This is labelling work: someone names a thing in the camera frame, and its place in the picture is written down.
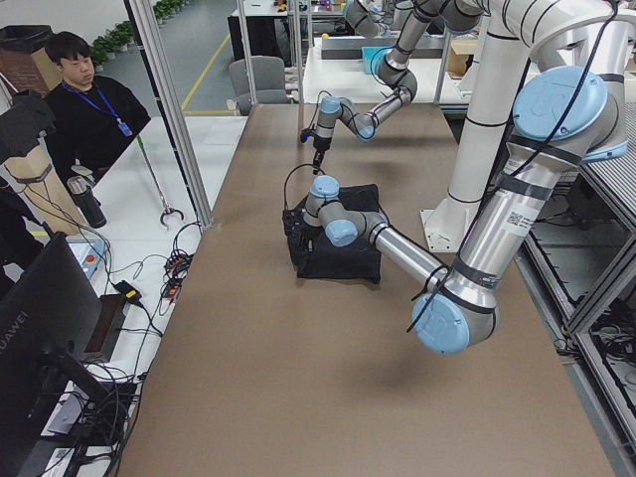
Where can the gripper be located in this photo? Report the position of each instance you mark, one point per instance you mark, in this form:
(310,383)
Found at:
(306,233)
(321,144)

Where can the black t-shirt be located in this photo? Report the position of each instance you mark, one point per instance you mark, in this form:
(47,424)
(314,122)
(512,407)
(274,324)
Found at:
(358,260)

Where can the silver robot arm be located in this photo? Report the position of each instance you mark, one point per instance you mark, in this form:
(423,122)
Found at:
(549,94)
(390,67)

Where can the grey office chair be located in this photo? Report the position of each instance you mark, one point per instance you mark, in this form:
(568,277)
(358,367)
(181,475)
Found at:
(269,77)

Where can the blue plastic bin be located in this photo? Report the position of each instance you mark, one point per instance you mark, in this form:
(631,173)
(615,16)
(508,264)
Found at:
(372,57)

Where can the silver reacher grabber tool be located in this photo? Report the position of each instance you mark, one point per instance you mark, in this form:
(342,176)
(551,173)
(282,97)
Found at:
(167,210)

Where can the emergency stop button box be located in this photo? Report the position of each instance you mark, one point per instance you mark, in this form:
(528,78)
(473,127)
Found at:
(88,252)

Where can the black water bottle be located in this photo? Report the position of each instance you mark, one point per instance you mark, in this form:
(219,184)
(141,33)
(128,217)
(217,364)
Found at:
(83,197)

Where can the seated man in black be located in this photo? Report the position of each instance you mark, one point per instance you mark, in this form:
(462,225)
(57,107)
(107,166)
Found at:
(96,117)

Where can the black Huawei monitor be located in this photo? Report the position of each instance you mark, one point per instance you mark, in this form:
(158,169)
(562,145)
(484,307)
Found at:
(47,319)

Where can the brown cardboard box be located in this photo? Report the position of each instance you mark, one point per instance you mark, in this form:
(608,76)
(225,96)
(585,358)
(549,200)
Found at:
(24,62)

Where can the aluminium frame post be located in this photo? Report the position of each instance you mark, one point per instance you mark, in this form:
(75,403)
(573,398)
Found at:
(147,36)

